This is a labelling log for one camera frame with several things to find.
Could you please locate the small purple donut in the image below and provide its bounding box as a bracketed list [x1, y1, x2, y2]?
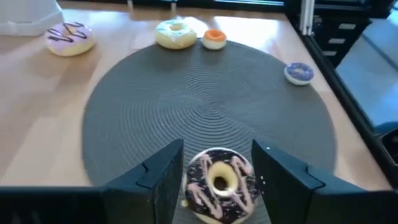
[284, 62, 315, 86]

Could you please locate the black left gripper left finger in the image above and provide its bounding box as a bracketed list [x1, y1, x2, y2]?
[102, 138, 185, 224]

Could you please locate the small orange donut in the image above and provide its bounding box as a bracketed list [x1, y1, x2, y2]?
[201, 29, 228, 51]

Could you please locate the chocolate donut with pink drizzle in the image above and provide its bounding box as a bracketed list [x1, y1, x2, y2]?
[181, 147, 261, 224]

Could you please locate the white box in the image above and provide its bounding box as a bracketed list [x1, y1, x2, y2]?
[0, 0, 65, 37]

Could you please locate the black slotted equipment box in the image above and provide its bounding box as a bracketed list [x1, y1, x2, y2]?
[312, 12, 373, 68]

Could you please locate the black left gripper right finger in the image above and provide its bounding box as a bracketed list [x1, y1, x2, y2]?
[251, 138, 361, 224]

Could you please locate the white glazed donut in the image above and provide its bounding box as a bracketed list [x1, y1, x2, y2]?
[154, 19, 198, 50]

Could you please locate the silver aluminium bracket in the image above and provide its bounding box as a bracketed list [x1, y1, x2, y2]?
[299, 0, 316, 36]

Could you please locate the round grey woven placemat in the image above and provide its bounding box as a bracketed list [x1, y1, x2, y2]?
[81, 39, 338, 224]

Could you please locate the pink donut with chocolate stripes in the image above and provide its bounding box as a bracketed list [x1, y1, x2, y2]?
[44, 21, 95, 57]

